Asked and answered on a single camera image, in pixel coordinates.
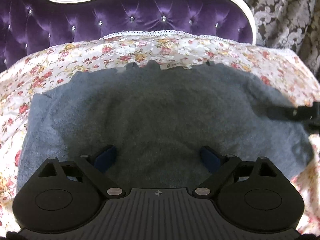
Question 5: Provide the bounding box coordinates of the grey knitted garment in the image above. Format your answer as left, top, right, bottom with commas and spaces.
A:
17, 61, 313, 190

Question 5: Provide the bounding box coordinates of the purple tufted sofa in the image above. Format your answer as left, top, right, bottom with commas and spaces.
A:
1, 0, 257, 71

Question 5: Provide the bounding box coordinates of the floral bed sheet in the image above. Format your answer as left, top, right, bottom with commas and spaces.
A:
1, 31, 319, 236

